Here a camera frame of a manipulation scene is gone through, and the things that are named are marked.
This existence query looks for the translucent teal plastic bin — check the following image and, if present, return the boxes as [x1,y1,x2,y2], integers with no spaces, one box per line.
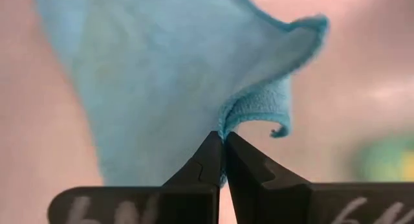
[351,133,414,183]

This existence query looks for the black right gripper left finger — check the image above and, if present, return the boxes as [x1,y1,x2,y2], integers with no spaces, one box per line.
[163,131,224,224]

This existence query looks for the light blue microfiber towel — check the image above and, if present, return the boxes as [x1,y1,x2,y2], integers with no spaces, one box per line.
[34,0,330,188]

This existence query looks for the yellow microfiber towel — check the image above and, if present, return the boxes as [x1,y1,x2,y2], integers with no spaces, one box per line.
[399,151,414,182]

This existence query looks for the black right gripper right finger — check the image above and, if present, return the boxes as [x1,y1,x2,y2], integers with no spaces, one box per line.
[226,131,311,224]

